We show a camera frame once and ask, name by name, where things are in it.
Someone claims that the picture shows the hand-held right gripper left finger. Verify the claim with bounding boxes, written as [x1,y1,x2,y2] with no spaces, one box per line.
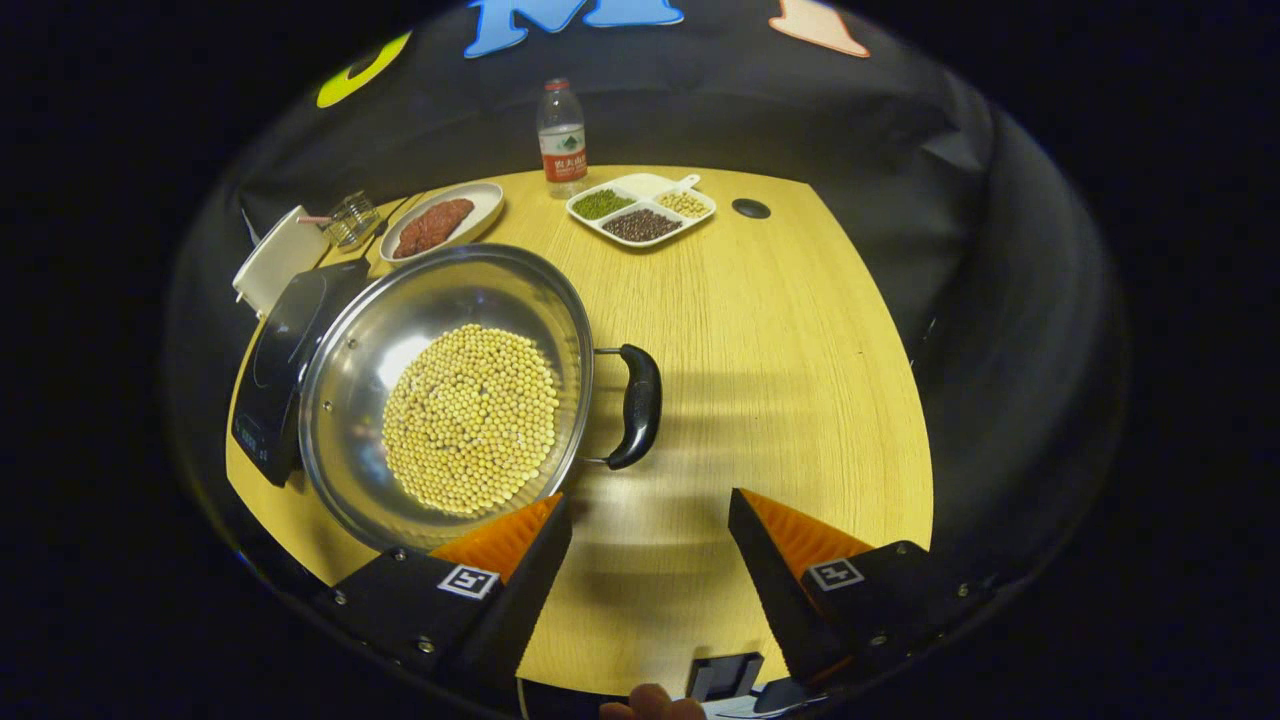
[315,492,574,703]

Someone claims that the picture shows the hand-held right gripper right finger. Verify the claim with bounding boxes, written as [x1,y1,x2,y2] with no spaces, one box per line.
[727,487,997,693]

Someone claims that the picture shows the steel pot with black handle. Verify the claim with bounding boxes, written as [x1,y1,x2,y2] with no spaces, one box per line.
[298,243,665,554]

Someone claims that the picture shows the black induction cooktop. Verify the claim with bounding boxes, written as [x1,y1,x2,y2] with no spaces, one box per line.
[231,257,374,489]

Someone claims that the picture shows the pile of yellow soybeans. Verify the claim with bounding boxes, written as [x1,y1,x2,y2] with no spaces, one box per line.
[381,323,562,519]

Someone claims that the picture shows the red raw meat piece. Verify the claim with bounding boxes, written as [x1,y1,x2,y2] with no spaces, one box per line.
[424,198,477,243]
[392,212,441,261]

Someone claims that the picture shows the white round plate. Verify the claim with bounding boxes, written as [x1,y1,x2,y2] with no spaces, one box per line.
[379,181,506,267]

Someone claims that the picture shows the white divided dish of beans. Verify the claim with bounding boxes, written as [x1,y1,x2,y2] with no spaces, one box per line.
[566,173,718,250]

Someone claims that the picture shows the white toaster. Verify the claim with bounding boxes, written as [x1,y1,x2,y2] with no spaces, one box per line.
[232,205,332,320]

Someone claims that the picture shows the clear water bottle red label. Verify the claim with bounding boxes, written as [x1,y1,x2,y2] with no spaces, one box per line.
[537,78,590,200]

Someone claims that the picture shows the small wire basket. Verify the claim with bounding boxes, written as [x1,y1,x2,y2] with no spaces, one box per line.
[322,191,384,252]

